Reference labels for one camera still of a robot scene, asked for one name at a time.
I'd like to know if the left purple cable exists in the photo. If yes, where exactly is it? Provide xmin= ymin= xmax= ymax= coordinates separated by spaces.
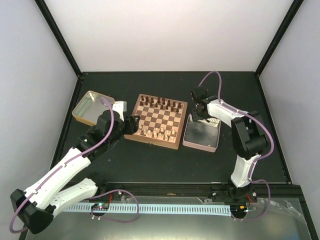
xmin=9 ymin=97 xmax=117 ymax=234

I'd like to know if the pink tin with pieces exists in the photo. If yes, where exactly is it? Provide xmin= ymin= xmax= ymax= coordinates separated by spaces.
xmin=182 ymin=114 xmax=221 ymax=153

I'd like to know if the light blue cable duct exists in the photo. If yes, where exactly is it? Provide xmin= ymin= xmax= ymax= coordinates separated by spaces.
xmin=65 ymin=202 xmax=231 ymax=217

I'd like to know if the small circuit board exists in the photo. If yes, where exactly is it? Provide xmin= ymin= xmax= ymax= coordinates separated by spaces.
xmin=91 ymin=203 xmax=110 ymax=211

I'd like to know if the black mounting rail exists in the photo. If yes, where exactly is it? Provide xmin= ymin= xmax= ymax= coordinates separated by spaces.
xmin=97 ymin=182 xmax=304 ymax=203

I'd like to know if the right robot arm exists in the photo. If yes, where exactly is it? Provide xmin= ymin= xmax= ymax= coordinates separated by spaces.
xmin=191 ymin=86 xmax=275 ymax=202

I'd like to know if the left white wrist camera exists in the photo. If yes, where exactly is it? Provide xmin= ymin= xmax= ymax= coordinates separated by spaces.
xmin=112 ymin=100 xmax=127 ymax=121

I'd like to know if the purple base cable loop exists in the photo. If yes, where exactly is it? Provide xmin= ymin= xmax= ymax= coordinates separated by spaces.
xmin=90 ymin=188 xmax=140 ymax=223

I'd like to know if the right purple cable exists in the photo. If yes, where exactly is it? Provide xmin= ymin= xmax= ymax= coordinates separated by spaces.
xmin=199 ymin=71 xmax=275 ymax=222

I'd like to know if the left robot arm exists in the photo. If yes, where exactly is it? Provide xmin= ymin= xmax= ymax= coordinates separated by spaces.
xmin=9 ymin=110 xmax=140 ymax=234

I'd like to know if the wooden chess board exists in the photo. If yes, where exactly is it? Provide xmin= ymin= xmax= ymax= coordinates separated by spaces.
xmin=124 ymin=94 xmax=188 ymax=150

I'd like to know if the dark chess pieces row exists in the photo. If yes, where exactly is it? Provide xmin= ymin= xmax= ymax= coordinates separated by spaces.
xmin=137 ymin=94 xmax=184 ymax=113

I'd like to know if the gold metal tin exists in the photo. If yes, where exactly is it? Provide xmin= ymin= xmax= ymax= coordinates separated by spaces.
xmin=72 ymin=90 xmax=115 ymax=126

